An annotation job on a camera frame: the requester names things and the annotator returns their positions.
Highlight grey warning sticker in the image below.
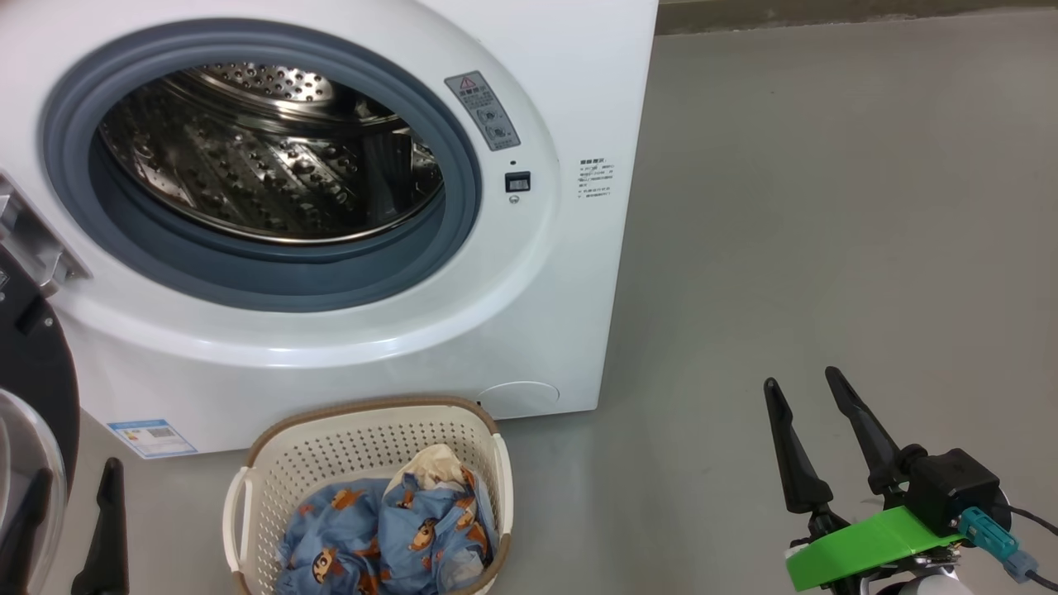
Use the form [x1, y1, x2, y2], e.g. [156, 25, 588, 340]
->
[445, 70, 522, 152]

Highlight cream perforated laundry basket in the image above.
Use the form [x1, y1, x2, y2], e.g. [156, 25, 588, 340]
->
[222, 396, 514, 595]

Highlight thin black cable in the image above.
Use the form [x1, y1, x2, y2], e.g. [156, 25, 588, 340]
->
[1008, 506, 1058, 592]

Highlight metal door hinge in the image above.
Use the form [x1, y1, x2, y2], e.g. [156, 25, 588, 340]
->
[0, 174, 90, 294]

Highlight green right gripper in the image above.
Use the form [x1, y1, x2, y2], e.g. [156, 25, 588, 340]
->
[764, 367, 964, 595]

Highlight white front-load washing machine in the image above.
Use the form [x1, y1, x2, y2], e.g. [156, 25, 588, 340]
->
[0, 0, 660, 455]

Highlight blue energy label sticker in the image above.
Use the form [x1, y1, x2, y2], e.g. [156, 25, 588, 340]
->
[107, 418, 198, 459]

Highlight round white filter cover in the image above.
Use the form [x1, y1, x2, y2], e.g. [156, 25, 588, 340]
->
[478, 381, 560, 419]

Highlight teal cable connector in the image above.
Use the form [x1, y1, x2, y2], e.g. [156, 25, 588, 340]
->
[959, 507, 1040, 583]

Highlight washing machine door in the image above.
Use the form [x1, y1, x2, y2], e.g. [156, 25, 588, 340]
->
[0, 248, 81, 595]

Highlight steel washer drum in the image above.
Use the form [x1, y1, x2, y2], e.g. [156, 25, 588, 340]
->
[98, 62, 446, 245]

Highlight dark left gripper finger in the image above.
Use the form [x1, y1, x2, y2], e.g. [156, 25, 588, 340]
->
[70, 457, 130, 595]
[0, 467, 53, 595]

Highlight blue cartoon print garment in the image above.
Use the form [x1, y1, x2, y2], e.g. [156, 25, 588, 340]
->
[277, 479, 389, 595]

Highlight small printed text label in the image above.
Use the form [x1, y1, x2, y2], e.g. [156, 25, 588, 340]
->
[579, 157, 617, 201]

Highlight blue garment with cream lining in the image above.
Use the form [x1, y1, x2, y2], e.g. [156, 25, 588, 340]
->
[379, 445, 499, 595]

